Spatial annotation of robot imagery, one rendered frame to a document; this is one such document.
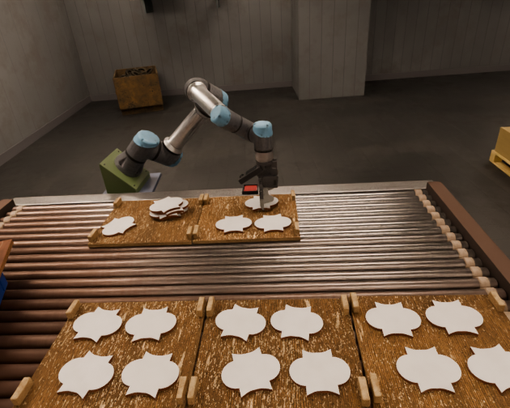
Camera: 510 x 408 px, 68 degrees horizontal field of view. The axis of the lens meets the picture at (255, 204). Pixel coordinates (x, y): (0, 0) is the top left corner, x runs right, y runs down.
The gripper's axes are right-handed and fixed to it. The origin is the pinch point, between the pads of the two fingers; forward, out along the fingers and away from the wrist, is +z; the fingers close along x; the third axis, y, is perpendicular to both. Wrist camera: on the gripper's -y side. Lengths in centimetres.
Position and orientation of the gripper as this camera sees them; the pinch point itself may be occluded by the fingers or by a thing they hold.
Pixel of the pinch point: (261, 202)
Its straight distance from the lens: 164.4
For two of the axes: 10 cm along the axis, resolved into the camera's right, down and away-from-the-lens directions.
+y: 10.0, -0.4, -0.6
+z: 0.6, 8.7, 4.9
